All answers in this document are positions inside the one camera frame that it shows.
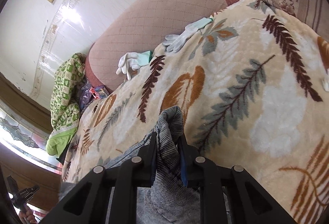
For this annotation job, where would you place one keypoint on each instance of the beige leaf pattern blanket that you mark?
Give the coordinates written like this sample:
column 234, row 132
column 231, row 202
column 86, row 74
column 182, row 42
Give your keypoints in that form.
column 252, row 87

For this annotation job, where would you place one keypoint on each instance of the small colourful box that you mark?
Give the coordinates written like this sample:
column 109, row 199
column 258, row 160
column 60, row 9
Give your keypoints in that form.
column 99, row 92

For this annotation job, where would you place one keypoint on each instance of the wooden framed window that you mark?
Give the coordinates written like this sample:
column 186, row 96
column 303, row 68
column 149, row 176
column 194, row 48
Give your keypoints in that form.
column 25, row 127

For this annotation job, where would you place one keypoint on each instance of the purple plastic bag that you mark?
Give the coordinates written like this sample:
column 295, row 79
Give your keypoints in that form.
column 85, row 95

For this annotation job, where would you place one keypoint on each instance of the blue denim pants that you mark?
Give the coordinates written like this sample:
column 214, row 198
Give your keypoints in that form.
column 168, row 200

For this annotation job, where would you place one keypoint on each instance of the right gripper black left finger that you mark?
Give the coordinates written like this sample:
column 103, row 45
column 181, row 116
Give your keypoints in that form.
column 139, row 171

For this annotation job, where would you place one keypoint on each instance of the white glove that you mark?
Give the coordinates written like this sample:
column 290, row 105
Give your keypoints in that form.
column 133, row 61
column 175, row 42

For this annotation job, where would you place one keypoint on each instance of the white glove near left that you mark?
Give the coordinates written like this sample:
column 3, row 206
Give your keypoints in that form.
column 133, row 61

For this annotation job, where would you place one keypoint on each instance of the pink quilted headboard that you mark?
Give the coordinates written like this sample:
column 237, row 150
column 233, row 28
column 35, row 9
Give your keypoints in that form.
column 142, row 27

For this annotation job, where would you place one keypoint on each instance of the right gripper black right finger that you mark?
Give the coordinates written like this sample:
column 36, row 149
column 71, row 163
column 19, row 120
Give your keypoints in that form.
column 198, row 172

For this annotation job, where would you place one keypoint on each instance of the white glove far right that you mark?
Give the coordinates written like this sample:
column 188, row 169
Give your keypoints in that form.
column 175, row 42

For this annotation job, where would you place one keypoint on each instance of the green patterned quilt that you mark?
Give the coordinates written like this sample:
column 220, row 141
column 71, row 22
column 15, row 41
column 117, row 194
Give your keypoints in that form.
column 64, row 107

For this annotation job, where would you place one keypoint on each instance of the person's left hand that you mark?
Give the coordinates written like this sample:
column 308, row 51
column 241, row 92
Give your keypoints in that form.
column 27, row 216

